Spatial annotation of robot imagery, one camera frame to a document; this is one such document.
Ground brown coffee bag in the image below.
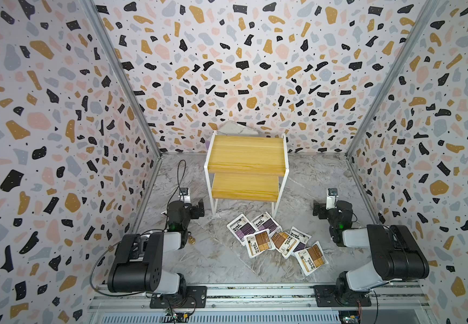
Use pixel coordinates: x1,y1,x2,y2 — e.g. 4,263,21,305
294,241,329,276
244,229,275,259
271,232,299,259

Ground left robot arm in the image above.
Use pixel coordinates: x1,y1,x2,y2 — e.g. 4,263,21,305
90,200,205,298

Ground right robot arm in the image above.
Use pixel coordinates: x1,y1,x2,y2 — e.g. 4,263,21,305
312,201,429,296

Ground purple coffee bag right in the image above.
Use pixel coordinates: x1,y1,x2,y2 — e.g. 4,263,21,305
290,227,311,253

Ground purple coffee bag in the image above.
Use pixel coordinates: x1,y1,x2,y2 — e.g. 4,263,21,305
290,227,311,253
251,212,282,236
227,213,257,246

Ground purple coffee bag left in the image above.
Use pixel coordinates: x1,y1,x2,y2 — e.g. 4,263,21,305
227,213,257,246

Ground purple coffee bag middle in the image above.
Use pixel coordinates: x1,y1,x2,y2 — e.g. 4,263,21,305
251,212,282,236

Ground two-tier wooden shelf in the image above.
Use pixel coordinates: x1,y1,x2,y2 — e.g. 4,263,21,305
204,131,290,217

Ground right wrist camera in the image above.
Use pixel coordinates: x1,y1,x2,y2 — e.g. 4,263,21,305
326,188,339,210

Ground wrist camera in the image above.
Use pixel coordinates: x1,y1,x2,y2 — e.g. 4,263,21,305
326,188,339,210
178,187,191,203

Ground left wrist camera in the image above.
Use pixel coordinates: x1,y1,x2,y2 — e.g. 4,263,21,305
178,187,191,203

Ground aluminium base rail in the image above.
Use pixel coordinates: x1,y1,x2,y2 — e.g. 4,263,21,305
88,283,438,323

